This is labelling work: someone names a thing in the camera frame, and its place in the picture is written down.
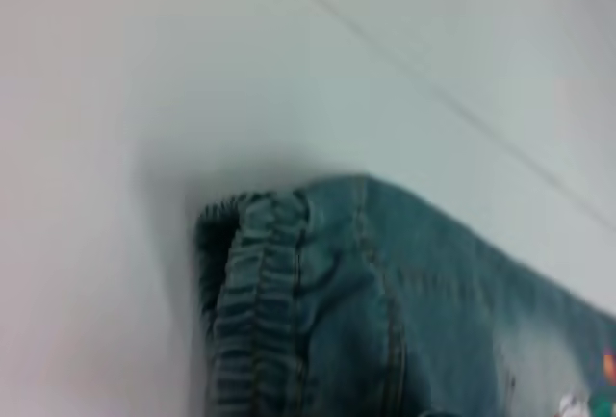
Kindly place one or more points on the blue denim shorts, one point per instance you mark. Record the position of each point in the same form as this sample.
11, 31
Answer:
385, 320

